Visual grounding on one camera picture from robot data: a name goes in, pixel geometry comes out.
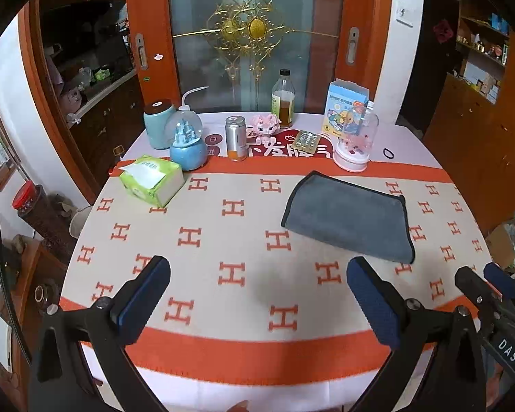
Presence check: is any glass bottle with amber liquid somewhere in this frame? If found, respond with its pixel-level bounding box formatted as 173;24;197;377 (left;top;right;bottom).
272;69;296;127

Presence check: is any pink dome snow globe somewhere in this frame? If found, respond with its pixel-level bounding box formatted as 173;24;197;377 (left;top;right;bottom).
333;102;379;173

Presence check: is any purple and grey towel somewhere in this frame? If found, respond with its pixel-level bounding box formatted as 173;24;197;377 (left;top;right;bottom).
281;170;416;264

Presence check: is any cardboard box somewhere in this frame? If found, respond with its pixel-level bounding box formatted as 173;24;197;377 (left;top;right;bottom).
485;223;515;269

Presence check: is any wooden shelf cabinet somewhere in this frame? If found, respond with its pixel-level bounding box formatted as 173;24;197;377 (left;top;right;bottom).
424;0;515;233

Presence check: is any glass door with gold ornament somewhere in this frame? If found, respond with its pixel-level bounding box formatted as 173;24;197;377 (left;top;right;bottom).
126;0;392;114

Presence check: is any black cable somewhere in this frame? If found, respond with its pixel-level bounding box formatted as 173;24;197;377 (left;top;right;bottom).
0;175;32;366

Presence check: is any green tissue pack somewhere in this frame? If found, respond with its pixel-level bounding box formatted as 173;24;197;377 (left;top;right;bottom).
120;155;185;208

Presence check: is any pink brick pig figure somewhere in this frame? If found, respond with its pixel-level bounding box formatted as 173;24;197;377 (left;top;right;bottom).
246;114;280;145

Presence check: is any blue castle snow globe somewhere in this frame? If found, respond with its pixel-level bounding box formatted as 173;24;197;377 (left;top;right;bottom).
164;105;208;172

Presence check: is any orange and white H-pattern tablecloth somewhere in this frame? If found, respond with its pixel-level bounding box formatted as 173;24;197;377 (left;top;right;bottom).
57;155;495;412

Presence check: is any silver pill blister pack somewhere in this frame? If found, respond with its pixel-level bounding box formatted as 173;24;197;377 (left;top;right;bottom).
292;130;321;155

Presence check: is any dark wooden sideboard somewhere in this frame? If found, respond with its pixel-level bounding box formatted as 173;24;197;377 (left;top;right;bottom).
39;0;144;186

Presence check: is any blue cartoon duck box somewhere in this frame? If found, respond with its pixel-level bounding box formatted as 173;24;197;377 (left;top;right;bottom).
321;78;369;137

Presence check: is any silver and orange can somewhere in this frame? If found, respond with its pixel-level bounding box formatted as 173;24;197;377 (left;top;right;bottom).
225;115;247;162

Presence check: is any teal mug with brown lid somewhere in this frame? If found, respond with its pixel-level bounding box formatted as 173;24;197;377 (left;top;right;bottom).
143;99;175;150

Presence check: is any red lidded jar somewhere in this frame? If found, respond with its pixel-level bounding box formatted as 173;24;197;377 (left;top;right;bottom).
12;181;42;216

